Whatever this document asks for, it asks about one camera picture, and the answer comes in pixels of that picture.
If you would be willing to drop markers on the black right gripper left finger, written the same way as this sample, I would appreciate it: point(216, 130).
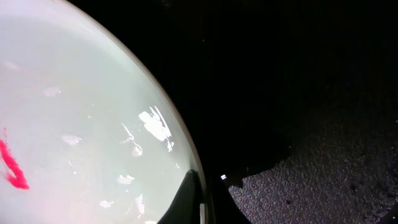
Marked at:
point(185, 207)

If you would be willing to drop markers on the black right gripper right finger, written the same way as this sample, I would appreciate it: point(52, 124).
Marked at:
point(225, 209)

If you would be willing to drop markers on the round black tray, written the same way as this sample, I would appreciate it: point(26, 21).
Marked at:
point(292, 103)

